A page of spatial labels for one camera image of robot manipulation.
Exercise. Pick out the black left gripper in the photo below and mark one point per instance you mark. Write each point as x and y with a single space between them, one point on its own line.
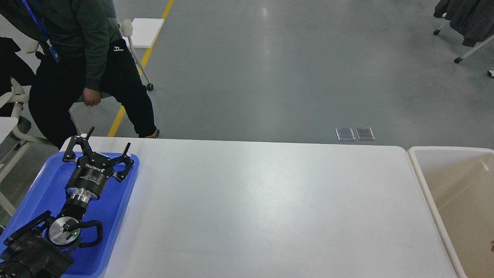
89 174

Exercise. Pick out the blue plastic tray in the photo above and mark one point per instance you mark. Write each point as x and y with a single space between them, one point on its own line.
69 208

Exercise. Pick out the white chair at left edge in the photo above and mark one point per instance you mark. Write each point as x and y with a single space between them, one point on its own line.
15 74

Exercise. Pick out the seated person green sweater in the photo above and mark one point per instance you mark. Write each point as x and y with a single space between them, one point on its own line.
84 55

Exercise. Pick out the left metal floor plate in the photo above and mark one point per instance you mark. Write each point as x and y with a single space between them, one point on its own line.
345 134

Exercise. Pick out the metal floor plate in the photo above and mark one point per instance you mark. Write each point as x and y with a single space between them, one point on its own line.
365 134
345 134

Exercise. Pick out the right metal floor plate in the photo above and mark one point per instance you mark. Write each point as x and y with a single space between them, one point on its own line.
365 134

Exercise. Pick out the beige plastic bin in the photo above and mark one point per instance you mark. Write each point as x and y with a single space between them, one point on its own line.
458 184

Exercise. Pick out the chair with dark coat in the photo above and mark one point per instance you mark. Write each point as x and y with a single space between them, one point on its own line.
473 19

